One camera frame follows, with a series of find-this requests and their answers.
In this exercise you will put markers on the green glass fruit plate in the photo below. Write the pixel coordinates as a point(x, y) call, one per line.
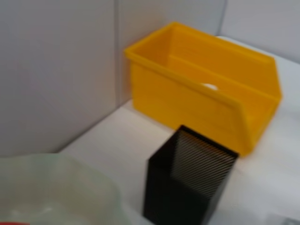
point(58, 187)

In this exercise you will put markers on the yellow plastic bin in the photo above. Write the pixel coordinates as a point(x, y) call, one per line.
point(168, 93)

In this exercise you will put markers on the black mesh pen holder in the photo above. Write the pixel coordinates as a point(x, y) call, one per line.
point(178, 197)

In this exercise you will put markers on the red tomato ball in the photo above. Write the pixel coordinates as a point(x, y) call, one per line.
point(14, 223)

